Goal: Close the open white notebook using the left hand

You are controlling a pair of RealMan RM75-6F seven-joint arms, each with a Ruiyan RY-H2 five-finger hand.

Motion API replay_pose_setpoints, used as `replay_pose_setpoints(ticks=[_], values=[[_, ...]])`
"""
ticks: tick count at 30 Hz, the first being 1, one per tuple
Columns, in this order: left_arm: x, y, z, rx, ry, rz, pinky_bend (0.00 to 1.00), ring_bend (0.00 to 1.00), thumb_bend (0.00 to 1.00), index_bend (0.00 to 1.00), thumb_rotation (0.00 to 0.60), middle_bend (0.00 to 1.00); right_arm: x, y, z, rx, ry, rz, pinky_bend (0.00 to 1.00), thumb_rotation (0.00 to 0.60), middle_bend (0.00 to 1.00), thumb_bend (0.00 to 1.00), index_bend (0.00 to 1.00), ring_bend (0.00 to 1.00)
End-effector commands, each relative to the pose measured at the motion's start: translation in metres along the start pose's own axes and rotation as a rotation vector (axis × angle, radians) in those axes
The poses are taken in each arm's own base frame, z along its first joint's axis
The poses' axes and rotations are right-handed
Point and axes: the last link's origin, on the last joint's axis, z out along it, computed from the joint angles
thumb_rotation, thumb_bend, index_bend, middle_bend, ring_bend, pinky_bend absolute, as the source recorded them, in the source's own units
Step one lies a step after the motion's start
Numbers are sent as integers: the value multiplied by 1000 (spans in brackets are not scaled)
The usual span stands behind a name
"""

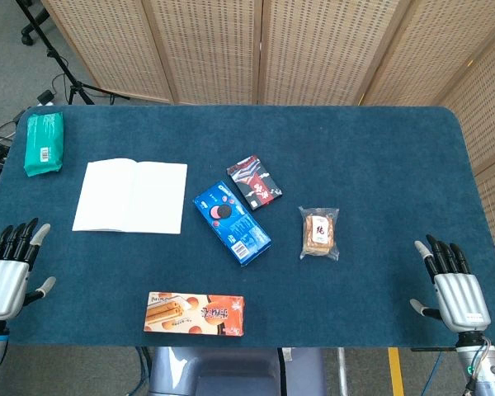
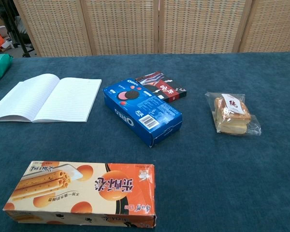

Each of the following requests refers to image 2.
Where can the wooden rattan folding screen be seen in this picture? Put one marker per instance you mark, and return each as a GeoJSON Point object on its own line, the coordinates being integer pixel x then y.
{"type": "Point", "coordinates": [145, 24]}

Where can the blue Oreo cookie box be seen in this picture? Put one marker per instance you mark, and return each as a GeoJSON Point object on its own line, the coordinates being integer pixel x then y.
{"type": "Point", "coordinates": [145, 113]}

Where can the orange egg roll box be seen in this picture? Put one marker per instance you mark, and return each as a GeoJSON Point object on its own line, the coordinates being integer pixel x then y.
{"type": "Point", "coordinates": [87, 193]}

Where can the dark blue table cloth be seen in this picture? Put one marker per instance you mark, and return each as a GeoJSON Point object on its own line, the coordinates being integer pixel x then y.
{"type": "Point", "coordinates": [207, 157]}

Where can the black tripod stand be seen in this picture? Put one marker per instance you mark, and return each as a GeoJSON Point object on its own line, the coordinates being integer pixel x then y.
{"type": "Point", "coordinates": [19, 31]}

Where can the black and red snack box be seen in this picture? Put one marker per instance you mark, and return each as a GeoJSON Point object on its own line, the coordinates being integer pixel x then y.
{"type": "Point", "coordinates": [163, 88]}

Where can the bread in clear plastic bag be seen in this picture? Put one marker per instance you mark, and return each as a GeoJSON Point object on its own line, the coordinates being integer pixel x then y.
{"type": "Point", "coordinates": [232, 113]}

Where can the white lined paper notebook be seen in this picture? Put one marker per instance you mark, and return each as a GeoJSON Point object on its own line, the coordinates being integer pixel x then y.
{"type": "Point", "coordinates": [62, 101]}

